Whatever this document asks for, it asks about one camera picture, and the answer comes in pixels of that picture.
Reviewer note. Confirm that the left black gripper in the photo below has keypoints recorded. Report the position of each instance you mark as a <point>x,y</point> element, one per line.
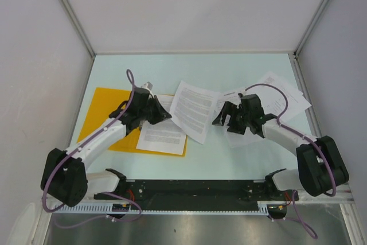
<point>161,114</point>

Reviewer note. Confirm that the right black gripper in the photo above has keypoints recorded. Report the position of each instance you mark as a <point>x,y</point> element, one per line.
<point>229,108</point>

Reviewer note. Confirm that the printed paper sheet front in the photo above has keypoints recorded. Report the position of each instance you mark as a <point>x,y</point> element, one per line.
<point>162,138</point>

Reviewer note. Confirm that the printed paper sheet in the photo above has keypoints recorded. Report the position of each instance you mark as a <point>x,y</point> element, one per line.
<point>192,109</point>
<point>162,138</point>

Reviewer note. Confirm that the printed paper sheet top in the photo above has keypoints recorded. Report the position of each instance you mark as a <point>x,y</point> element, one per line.
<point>192,109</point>

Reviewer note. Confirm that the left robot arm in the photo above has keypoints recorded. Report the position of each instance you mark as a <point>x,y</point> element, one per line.
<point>65,174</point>

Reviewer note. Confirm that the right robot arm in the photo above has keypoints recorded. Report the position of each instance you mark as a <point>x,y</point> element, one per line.
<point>320,167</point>

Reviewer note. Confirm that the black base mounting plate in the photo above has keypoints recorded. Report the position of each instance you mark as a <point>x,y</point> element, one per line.
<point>200,195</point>

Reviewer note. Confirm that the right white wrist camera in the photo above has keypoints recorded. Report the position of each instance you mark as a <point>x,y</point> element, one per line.
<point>242,93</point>

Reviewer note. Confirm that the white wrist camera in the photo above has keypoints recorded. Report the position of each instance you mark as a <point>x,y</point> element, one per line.
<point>242,93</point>
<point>147,86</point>

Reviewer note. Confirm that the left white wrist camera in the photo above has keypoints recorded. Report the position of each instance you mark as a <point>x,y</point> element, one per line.
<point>147,86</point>

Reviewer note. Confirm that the right aluminium corner post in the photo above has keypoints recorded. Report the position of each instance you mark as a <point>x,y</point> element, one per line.
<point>311,26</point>

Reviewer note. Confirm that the aluminium corner post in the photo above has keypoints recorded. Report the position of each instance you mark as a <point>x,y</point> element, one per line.
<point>311,26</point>
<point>76,24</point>

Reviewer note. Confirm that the grey slotted cable duct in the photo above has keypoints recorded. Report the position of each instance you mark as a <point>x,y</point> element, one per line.
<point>260,209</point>

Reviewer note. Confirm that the aluminium frame rail front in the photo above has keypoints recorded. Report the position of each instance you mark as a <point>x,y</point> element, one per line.
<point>342,196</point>

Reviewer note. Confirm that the left aluminium corner post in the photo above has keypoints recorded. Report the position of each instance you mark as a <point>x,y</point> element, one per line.
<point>76,24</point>

